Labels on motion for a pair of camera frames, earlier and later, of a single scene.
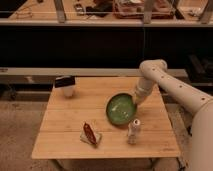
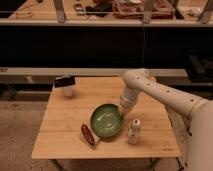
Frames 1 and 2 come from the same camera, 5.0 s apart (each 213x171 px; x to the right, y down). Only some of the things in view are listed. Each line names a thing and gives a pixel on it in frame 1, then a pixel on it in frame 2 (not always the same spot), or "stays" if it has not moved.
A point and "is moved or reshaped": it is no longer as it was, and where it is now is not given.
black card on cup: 64,81 stays
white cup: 68,91 stays
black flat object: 100,8 stays
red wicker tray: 134,9 stays
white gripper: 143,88 to 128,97
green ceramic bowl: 121,108 is moved or reshaped
